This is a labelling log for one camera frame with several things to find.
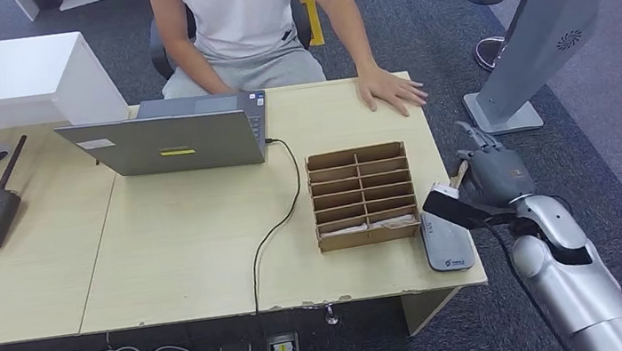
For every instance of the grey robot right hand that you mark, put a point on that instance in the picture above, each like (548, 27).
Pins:
(498, 175)

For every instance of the person's left hand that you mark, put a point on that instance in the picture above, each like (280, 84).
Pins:
(389, 90)

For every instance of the grey card reader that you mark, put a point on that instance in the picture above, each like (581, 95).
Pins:
(445, 249)

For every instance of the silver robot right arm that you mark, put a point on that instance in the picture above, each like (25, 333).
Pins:
(574, 290)

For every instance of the person's right forearm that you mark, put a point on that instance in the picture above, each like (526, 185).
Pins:
(200, 69)

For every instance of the cardboard card organizer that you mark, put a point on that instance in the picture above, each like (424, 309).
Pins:
(367, 238)

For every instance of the person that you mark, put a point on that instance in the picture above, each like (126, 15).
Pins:
(238, 17)

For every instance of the yellow floor tape strip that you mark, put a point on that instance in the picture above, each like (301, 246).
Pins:
(312, 20)

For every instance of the chrome stanchion base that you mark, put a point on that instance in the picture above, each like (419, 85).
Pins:
(488, 52)

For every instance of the grey kiosk stand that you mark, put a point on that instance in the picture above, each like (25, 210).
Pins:
(550, 20)

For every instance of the metal table screw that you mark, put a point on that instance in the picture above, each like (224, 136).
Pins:
(331, 315)

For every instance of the grey laptop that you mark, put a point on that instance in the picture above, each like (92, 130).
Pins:
(165, 143)

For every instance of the black and white wrist camera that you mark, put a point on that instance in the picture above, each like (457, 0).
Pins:
(454, 210)

